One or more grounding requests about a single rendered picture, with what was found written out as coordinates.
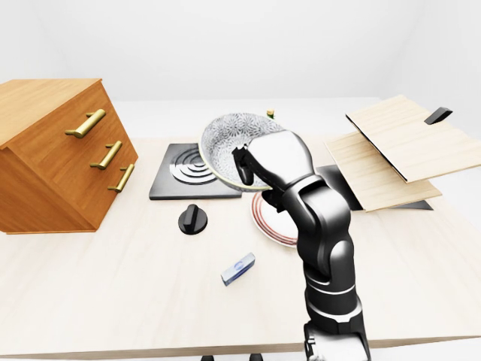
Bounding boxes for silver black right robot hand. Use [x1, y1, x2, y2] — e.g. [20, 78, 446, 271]
[231, 129, 319, 214]

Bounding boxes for patterned grey bowl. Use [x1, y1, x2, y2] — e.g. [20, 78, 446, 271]
[198, 112, 286, 193]

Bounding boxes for white plate with red rings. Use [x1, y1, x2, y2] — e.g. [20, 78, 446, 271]
[250, 190, 301, 248]

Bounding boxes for flat dark stove plate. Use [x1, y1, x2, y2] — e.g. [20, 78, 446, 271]
[149, 143, 244, 201]

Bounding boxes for round black stove knob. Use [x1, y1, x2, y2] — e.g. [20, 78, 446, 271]
[177, 204, 209, 236]

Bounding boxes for small blue printed box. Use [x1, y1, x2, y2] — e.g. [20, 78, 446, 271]
[220, 252, 256, 287]

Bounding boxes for large pale wooden board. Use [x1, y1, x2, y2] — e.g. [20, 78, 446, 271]
[345, 94, 481, 184]

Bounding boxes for small black block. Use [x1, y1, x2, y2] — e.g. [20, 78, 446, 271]
[424, 107, 454, 126]

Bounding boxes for small wooden cabinet drawer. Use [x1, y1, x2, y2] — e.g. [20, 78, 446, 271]
[65, 133, 139, 231]

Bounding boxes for middle wooden cabinet drawer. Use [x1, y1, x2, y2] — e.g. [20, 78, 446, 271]
[35, 116, 131, 200]

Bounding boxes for large wooden cabinet drawer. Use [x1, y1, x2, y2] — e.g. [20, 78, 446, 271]
[2, 81, 120, 170]

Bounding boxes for wooden cabinet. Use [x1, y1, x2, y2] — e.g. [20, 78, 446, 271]
[0, 77, 139, 235]

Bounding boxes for brass drawer handle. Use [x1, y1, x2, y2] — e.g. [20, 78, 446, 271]
[89, 140, 123, 171]
[107, 163, 135, 194]
[64, 108, 107, 139]

